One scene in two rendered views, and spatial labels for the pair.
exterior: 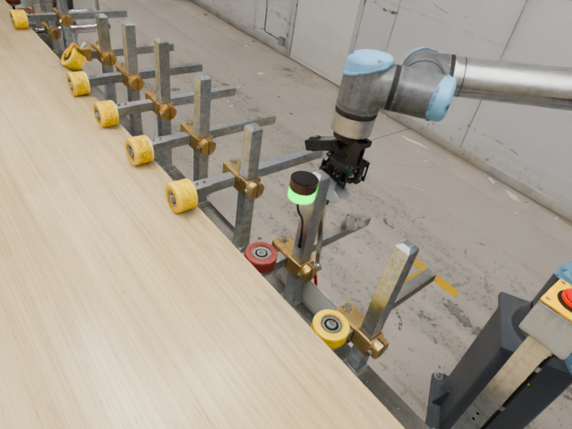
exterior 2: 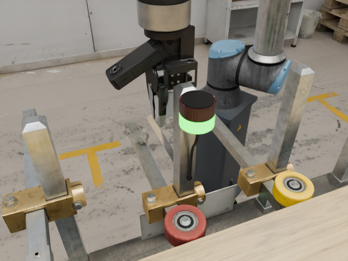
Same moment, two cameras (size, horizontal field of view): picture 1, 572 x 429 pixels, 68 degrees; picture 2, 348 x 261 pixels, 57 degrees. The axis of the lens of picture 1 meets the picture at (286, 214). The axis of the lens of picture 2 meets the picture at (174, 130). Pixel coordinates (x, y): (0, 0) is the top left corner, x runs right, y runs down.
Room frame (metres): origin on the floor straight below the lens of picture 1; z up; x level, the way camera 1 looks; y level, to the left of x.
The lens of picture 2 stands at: (0.62, 0.39, 1.41)
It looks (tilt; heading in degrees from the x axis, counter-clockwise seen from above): 38 degrees down; 294
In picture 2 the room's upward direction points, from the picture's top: straight up
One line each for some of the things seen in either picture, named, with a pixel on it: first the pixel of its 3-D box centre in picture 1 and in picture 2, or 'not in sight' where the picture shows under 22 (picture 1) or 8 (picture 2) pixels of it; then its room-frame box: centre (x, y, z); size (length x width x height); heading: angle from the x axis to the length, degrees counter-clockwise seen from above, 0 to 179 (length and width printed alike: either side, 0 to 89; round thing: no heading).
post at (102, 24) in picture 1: (108, 75); not in sight; (1.67, 0.84, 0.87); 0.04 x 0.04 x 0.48; 46
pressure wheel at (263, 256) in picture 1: (259, 266); (184, 236); (0.75, 0.04, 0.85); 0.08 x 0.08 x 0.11
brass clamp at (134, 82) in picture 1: (129, 77); not in sight; (1.51, 0.67, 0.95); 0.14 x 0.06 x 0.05; 46
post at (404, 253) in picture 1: (374, 322); (278, 157); (0.62, -0.24, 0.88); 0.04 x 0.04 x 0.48; 46
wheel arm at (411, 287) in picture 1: (380, 308); (240, 155); (0.72, -0.28, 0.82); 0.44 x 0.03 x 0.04; 136
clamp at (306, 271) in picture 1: (293, 259); (174, 200); (0.81, -0.04, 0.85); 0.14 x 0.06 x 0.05; 46
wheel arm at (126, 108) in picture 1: (174, 100); not in sight; (1.39, 0.46, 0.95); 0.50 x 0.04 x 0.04; 136
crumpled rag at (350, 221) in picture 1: (351, 219); (136, 132); (0.99, -0.19, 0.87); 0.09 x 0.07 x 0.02; 136
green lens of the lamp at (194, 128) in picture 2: (301, 191); (197, 117); (0.76, -0.03, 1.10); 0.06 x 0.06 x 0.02
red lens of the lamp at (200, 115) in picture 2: (303, 182); (197, 105); (0.76, -0.03, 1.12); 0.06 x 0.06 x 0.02
